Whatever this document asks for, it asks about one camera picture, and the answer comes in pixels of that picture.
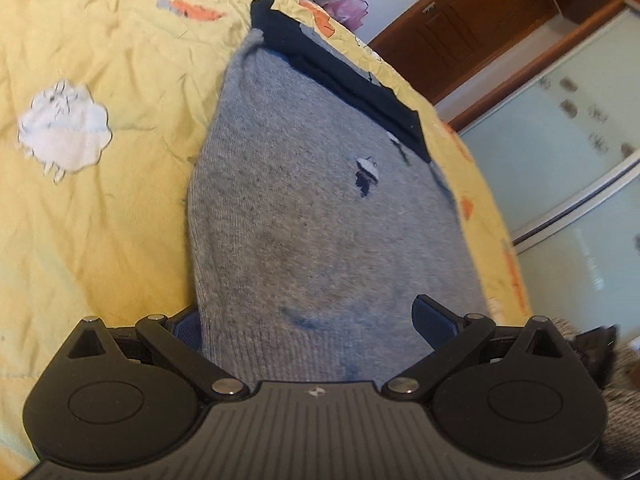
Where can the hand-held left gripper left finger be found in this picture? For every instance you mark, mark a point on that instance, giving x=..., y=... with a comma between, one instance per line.
x=186, y=332

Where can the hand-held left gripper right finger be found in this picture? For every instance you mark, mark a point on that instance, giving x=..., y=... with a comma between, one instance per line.
x=434, y=324

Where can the grey sweater with navy sleeves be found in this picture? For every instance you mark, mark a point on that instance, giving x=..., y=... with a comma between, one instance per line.
x=300, y=220

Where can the frosted glass wardrobe door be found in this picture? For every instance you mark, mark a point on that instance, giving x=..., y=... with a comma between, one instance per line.
x=565, y=160

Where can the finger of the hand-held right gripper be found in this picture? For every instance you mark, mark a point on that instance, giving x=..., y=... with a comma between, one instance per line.
x=595, y=352

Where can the yellow carrot print bedspread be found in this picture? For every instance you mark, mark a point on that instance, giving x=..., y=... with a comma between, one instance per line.
x=100, y=210

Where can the brown wooden door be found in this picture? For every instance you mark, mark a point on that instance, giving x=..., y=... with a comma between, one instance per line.
x=465, y=25

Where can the pink plastic bag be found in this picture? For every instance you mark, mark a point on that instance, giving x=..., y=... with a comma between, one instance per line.
x=347, y=10

